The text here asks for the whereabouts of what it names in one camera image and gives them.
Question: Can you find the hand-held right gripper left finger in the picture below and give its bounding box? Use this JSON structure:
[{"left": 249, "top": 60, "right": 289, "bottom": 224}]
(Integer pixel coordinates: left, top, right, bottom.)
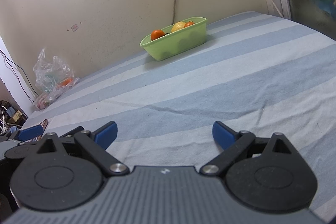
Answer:
[{"left": 37, "top": 121, "right": 130, "bottom": 177}]

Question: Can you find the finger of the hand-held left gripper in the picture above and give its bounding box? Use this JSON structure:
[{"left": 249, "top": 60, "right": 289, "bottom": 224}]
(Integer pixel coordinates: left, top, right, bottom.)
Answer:
[{"left": 10, "top": 125, "right": 44, "bottom": 143}]

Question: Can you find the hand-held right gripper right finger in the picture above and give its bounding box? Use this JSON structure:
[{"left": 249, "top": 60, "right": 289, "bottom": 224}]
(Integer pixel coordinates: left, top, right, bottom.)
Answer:
[{"left": 200, "top": 121, "right": 292, "bottom": 175}]

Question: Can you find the green plastic basket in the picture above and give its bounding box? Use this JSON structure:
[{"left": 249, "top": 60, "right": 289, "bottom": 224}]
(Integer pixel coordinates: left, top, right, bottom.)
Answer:
[{"left": 140, "top": 17, "right": 207, "bottom": 61}]

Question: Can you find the small mandarin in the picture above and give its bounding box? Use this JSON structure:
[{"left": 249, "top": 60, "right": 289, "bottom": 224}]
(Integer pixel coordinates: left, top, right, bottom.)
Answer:
[{"left": 151, "top": 30, "right": 166, "bottom": 41}]

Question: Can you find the yellow lemon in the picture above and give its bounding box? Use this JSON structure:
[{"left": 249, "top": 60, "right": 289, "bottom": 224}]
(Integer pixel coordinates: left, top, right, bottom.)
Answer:
[{"left": 171, "top": 21, "right": 187, "bottom": 33}]

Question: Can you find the brown flat object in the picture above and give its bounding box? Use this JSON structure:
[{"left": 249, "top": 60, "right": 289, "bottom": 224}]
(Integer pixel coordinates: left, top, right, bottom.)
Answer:
[{"left": 29, "top": 119, "right": 49, "bottom": 143}]

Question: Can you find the pink foam net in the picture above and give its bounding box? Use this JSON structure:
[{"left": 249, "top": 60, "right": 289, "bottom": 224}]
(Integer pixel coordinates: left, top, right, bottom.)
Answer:
[{"left": 34, "top": 94, "right": 54, "bottom": 110}]

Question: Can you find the striped blue bed sheet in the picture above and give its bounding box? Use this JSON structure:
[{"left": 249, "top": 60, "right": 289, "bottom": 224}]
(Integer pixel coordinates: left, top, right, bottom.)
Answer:
[{"left": 24, "top": 11, "right": 336, "bottom": 216}]

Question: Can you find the clear plastic bag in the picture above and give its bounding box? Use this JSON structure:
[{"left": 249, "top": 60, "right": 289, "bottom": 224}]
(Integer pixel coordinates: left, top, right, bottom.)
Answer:
[{"left": 33, "top": 49, "right": 80, "bottom": 110}]

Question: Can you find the orange fruit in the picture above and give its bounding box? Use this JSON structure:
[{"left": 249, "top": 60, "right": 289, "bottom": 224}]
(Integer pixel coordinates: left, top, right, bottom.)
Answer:
[{"left": 56, "top": 77, "right": 74, "bottom": 86}]

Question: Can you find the pile of chargers and cables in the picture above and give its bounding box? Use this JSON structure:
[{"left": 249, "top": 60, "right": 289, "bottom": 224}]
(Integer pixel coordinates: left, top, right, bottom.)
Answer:
[{"left": 0, "top": 100, "right": 29, "bottom": 133}]

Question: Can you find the black wall cable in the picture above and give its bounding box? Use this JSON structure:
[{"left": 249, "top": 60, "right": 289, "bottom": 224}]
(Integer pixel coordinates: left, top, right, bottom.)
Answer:
[{"left": 0, "top": 49, "right": 38, "bottom": 102}]

